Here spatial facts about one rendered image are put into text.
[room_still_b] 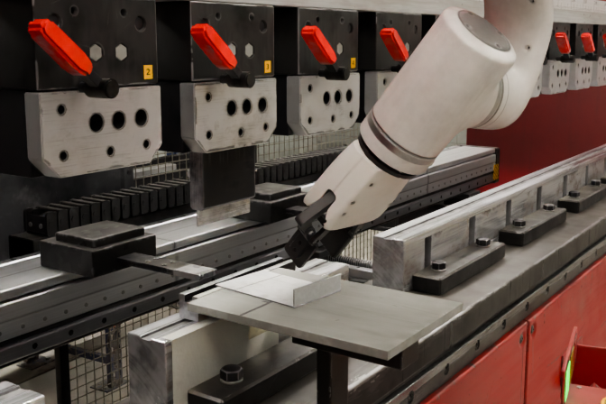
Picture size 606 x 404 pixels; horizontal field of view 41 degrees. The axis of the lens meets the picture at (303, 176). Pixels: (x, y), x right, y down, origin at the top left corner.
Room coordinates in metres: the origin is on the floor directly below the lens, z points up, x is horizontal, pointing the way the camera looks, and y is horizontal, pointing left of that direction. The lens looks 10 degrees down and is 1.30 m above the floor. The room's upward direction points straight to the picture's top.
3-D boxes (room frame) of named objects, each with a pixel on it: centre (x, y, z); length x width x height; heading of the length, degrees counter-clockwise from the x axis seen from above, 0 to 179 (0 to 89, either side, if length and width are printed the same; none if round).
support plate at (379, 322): (0.90, -0.03, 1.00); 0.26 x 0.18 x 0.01; 56
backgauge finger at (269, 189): (1.41, 0.00, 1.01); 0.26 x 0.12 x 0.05; 56
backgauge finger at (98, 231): (1.08, 0.23, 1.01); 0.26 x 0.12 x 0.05; 56
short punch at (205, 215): (0.98, 0.10, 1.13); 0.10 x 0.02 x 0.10; 146
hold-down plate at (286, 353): (0.98, 0.03, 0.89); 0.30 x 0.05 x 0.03; 146
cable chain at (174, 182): (1.38, 0.31, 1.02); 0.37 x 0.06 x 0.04; 146
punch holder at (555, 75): (1.95, -0.57, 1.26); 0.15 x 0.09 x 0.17; 146
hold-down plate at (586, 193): (2.11, -0.75, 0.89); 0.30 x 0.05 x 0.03; 146
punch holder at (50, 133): (0.80, 0.22, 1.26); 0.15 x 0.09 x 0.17; 146
